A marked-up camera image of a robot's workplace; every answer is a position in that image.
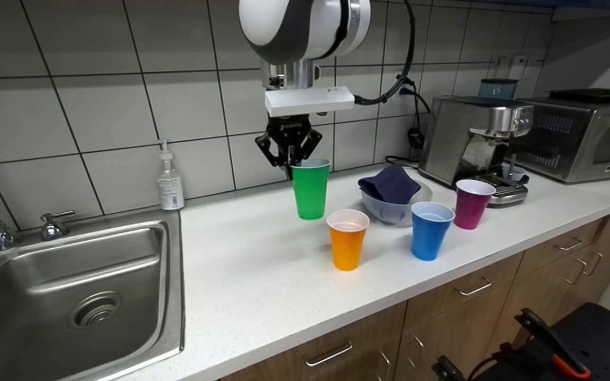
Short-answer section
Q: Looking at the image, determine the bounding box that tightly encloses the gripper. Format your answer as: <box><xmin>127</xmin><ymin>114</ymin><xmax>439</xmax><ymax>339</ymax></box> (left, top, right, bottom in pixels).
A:
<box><xmin>255</xmin><ymin>114</ymin><xmax>323</xmax><ymax>181</ymax></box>

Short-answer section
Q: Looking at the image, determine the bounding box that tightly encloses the green plastic cup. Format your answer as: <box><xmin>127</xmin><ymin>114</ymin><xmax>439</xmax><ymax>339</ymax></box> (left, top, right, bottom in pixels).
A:
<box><xmin>290</xmin><ymin>158</ymin><xmax>331</xmax><ymax>221</ymax></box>

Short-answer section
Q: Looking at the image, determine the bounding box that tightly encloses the dark blue cloth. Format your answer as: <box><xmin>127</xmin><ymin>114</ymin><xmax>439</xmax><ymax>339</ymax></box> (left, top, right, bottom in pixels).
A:
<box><xmin>357</xmin><ymin>165</ymin><xmax>423</xmax><ymax>205</ymax></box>

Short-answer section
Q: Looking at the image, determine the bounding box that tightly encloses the orange plastic cup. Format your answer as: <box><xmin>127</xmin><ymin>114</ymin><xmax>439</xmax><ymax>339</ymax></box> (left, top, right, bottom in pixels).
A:
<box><xmin>327</xmin><ymin>208</ymin><xmax>371</xmax><ymax>272</ymax></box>

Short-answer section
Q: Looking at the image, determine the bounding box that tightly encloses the clear plastic bowl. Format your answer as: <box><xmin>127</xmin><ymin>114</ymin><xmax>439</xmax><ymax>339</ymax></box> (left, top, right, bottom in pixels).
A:
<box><xmin>360</xmin><ymin>179</ymin><xmax>434</xmax><ymax>225</ymax></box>

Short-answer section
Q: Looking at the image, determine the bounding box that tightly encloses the clear pump bottle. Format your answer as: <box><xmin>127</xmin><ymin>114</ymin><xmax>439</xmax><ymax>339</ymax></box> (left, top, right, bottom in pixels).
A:
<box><xmin>157</xmin><ymin>140</ymin><xmax>186</xmax><ymax>211</ymax></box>

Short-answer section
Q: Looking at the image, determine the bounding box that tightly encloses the blue plastic cup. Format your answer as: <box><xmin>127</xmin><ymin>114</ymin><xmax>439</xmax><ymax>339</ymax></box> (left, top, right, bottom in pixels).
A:
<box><xmin>410</xmin><ymin>201</ymin><xmax>456</xmax><ymax>262</ymax></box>

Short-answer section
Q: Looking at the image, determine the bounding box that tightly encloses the steel espresso machine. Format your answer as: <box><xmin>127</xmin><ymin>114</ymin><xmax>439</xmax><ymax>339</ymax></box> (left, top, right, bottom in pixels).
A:
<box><xmin>418</xmin><ymin>78</ymin><xmax>534</xmax><ymax>206</ymax></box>

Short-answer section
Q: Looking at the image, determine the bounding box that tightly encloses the purple plastic cup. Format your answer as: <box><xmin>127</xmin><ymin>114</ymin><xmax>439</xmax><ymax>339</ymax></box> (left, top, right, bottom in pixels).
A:
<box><xmin>453</xmin><ymin>179</ymin><xmax>497</xmax><ymax>231</ymax></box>

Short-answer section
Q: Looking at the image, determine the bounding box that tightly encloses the small white cup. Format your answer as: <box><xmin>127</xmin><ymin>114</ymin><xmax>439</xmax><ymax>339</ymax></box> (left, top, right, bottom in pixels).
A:
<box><xmin>501</xmin><ymin>164</ymin><xmax>531</xmax><ymax>185</ymax></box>

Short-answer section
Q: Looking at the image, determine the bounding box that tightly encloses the steel tap lever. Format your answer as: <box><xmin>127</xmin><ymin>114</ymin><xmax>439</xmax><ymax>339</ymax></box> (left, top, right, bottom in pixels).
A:
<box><xmin>40</xmin><ymin>210</ymin><xmax>77</xmax><ymax>242</ymax></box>

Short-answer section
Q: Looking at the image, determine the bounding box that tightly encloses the steel sink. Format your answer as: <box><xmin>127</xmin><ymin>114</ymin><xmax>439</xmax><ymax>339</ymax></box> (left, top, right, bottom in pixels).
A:
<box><xmin>0</xmin><ymin>208</ymin><xmax>186</xmax><ymax>381</ymax></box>

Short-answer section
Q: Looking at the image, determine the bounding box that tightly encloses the black clamp with orange tips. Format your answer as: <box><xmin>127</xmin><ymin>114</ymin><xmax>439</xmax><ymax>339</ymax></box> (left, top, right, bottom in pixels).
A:
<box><xmin>431</xmin><ymin>355</ymin><xmax>468</xmax><ymax>381</ymax></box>
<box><xmin>514</xmin><ymin>308</ymin><xmax>593</xmax><ymax>380</ymax></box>

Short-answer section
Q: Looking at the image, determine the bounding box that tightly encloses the steel toaster oven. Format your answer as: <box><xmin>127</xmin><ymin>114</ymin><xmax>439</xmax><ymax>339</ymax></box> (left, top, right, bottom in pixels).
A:
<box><xmin>514</xmin><ymin>95</ymin><xmax>610</xmax><ymax>184</ymax></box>

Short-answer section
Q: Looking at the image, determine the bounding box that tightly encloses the black tray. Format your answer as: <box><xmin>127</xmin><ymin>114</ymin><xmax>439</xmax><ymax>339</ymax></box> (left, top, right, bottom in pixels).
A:
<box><xmin>548</xmin><ymin>88</ymin><xmax>610</xmax><ymax>104</ymax></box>

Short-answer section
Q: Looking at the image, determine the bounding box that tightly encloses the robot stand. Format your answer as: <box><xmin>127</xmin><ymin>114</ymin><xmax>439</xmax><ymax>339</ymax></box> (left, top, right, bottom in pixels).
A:
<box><xmin>488</xmin><ymin>302</ymin><xmax>610</xmax><ymax>381</ymax></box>

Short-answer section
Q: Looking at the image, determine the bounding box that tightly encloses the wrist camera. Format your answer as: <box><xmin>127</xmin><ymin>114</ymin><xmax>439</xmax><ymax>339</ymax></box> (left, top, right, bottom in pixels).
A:
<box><xmin>264</xmin><ymin>86</ymin><xmax>356</xmax><ymax>118</ymax></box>

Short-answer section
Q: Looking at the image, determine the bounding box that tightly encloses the wall socket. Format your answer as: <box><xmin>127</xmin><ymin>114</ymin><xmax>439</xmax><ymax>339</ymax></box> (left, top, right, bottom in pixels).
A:
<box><xmin>393</xmin><ymin>66</ymin><xmax>418</xmax><ymax>102</ymax></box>
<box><xmin>495</xmin><ymin>54</ymin><xmax>530</xmax><ymax>80</ymax></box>

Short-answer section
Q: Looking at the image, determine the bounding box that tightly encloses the black cable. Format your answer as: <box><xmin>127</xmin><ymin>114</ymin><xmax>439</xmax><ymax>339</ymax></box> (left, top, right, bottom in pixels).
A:
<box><xmin>384</xmin><ymin>77</ymin><xmax>433</xmax><ymax>169</ymax></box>

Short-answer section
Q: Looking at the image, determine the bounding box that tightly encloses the drawer handle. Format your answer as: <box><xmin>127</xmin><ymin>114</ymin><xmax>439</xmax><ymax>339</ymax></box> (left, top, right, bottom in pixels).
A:
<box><xmin>452</xmin><ymin>277</ymin><xmax>493</xmax><ymax>297</ymax></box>
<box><xmin>553</xmin><ymin>237</ymin><xmax>585</xmax><ymax>252</ymax></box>
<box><xmin>304</xmin><ymin>341</ymin><xmax>354</xmax><ymax>368</ymax></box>

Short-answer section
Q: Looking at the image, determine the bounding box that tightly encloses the cabinet door handle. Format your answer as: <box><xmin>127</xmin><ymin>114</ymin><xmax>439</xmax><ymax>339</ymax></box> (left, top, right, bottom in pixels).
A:
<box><xmin>565</xmin><ymin>257</ymin><xmax>588</xmax><ymax>286</ymax></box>
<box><xmin>582</xmin><ymin>250</ymin><xmax>604</xmax><ymax>277</ymax></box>
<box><xmin>376</xmin><ymin>349</ymin><xmax>392</xmax><ymax>381</ymax></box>
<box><xmin>408</xmin><ymin>334</ymin><xmax>426</xmax><ymax>370</ymax></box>

